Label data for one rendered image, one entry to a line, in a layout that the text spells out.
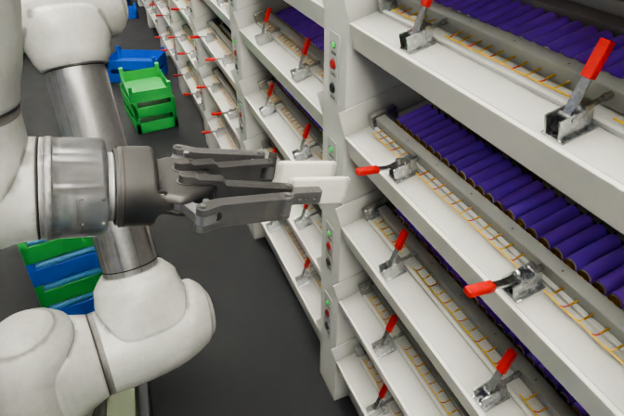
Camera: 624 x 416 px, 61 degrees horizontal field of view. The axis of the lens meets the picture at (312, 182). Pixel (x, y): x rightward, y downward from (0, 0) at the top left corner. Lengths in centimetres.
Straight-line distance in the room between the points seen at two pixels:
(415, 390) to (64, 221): 73
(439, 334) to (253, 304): 91
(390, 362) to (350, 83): 53
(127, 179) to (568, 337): 46
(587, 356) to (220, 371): 108
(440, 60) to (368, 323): 61
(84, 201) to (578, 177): 42
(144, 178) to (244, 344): 113
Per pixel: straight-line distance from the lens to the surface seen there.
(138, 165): 48
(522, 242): 67
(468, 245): 70
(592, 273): 66
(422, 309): 89
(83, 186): 47
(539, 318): 64
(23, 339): 99
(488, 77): 64
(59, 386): 101
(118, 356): 101
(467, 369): 82
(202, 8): 225
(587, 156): 52
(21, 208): 47
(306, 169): 57
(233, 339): 158
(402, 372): 105
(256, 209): 49
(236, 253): 186
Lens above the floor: 119
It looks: 33 degrees down
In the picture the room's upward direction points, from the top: straight up
